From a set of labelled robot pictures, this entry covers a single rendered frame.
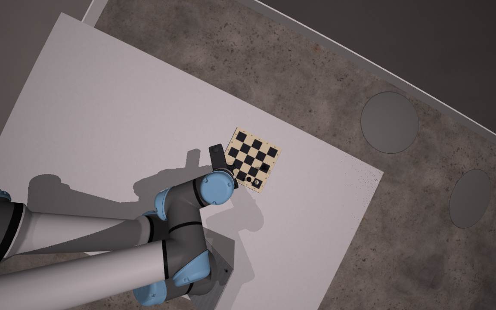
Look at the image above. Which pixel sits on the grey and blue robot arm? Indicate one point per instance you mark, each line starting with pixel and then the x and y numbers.
pixel 161 255

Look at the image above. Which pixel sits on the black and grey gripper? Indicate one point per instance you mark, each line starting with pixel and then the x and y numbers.
pixel 231 168

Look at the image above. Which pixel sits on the black and cream chessboard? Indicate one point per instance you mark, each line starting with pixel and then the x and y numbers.
pixel 249 153

